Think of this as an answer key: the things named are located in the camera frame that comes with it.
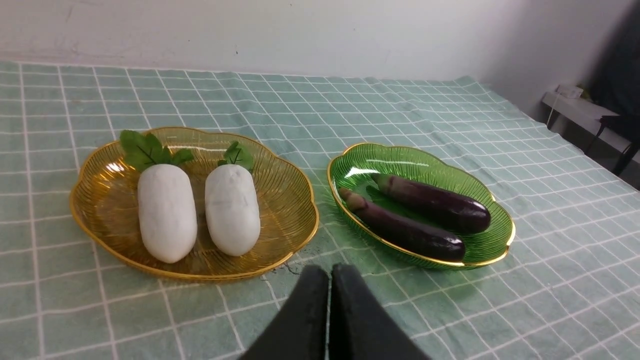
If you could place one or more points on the green checkered tablecloth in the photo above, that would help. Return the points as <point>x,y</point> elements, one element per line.
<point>568,290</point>

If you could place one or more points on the amber plastic plate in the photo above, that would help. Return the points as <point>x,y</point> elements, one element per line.
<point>104,204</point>

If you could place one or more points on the purple eggplant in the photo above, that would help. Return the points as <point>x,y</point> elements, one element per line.
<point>452,211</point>
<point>409,234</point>

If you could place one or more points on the white side shelf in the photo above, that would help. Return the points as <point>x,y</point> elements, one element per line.
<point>595,124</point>

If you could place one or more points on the dark chair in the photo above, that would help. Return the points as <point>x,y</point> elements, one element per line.
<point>616,87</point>

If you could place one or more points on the green plastic plate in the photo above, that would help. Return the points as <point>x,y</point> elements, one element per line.
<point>352,169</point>

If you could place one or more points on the white radish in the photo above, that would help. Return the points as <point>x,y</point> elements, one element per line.
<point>167,212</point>
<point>231,202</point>

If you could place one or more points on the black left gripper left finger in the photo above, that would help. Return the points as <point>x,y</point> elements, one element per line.
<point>298,330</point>

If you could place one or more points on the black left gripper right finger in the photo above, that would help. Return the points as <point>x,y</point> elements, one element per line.
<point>359,327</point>

